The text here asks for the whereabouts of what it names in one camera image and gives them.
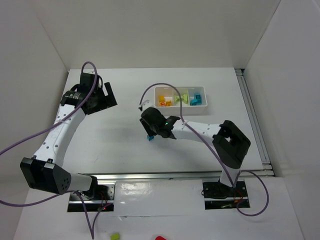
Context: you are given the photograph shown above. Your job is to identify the teal long lego brick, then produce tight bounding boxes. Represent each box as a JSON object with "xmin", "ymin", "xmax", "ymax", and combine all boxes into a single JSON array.
[{"xmin": 190, "ymin": 98, "xmax": 202, "ymax": 106}]

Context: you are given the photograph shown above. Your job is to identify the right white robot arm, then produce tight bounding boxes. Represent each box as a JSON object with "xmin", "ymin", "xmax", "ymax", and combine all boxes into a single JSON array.
[{"xmin": 139, "ymin": 105, "xmax": 251, "ymax": 188}]

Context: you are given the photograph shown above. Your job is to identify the orange butterfly lego brick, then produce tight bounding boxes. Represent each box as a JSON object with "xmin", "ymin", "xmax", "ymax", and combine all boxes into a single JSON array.
[{"xmin": 159, "ymin": 101, "xmax": 167, "ymax": 107}]

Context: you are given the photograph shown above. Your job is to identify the red object foreground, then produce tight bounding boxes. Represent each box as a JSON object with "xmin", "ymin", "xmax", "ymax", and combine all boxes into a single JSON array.
[{"xmin": 155, "ymin": 235, "xmax": 167, "ymax": 240}]

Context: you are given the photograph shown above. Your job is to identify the white three-compartment tray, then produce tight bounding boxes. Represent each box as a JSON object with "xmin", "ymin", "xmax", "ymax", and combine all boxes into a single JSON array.
[{"xmin": 154, "ymin": 86, "xmax": 208, "ymax": 116}]

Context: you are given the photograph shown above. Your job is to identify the lime green lego brick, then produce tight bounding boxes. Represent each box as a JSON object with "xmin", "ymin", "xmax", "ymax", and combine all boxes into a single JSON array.
[
  {"xmin": 173, "ymin": 95, "xmax": 183, "ymax": 106},
  {"xmin": 181, "ymin": 94, "xmax": 189, "ymax": 105}
]

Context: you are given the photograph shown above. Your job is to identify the aluminium rail front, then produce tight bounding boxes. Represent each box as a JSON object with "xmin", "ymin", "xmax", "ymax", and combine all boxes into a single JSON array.
[{"xmin": 77, "ymin": 169, "xmax": 273, "ymax": 182}]

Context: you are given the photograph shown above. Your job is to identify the green lego brick foreground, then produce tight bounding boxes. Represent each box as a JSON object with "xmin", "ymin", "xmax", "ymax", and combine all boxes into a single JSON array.
[{"xmin": 110, "ymin": 232, "xmax": 121, "ymax": 240}]

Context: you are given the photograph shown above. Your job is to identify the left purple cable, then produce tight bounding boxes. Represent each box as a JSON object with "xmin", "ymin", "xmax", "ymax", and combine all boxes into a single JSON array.
[{"xmin": 0, "ymin": 61, "xmax": 111, "ymax": 240}]

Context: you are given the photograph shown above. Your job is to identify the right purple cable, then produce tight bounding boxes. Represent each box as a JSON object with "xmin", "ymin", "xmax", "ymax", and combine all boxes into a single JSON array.
[{"xmin": 138, "ymin": 82, "xmax": 270, "ymax": 217}]

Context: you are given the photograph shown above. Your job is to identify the yellow striped bee lego brick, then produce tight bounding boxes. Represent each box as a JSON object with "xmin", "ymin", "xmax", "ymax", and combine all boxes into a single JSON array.
[{"xmin": 165, "ymin": 100, "xmax": 173, "ymax": 107}]

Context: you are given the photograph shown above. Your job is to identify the lime green lego brick bottom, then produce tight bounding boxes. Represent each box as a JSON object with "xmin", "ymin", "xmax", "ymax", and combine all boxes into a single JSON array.
[{"xmin": 173, "ymin": 95, "xmax": 183, "ymax": 106}]

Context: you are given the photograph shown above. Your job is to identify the purple cable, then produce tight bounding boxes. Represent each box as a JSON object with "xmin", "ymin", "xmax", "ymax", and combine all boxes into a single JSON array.
[
  {"xmin": 138, "ymin": 82, "xmax": 270, "ymax": 217},
  {"xmin": 0, "ymin": 61, "xmax": 111, "ymax": 240}
]

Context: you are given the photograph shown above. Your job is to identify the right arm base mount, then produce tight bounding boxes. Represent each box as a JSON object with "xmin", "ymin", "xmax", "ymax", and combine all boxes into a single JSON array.
[{"xmin": 201, "ymin": 181, "xmax": 250, "ymax": 210}]

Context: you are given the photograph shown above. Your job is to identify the teal frog lego brick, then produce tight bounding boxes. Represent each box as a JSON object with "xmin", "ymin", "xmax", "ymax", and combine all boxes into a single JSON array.
[{"xmin": 194, "ymin": 93, "xmax": 202, "ymax": 102}]

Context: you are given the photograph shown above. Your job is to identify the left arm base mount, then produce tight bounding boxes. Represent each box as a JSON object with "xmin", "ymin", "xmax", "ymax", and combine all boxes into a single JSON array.
[{"xmin": 67, "ymin": 183, "xmax": 116, "ymax": 213}]

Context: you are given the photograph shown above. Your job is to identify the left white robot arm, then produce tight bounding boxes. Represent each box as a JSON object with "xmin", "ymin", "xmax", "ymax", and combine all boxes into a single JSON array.
[{"xmin": 20, "ymin": 73, "xmax": 117, "ymax": 199}]

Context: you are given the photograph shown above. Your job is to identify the small teal lego brick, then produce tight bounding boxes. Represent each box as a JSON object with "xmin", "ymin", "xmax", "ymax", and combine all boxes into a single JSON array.
[{"xmin": 147, "ymin": 135, "xmax": 154, "ymax": 142}]

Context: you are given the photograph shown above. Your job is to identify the small orange lego brick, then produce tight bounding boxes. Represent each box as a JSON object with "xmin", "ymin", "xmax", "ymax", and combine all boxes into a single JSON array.
[{"xmin": 159, "ymin": 95, "xmax": 165, "ymax": 102}]

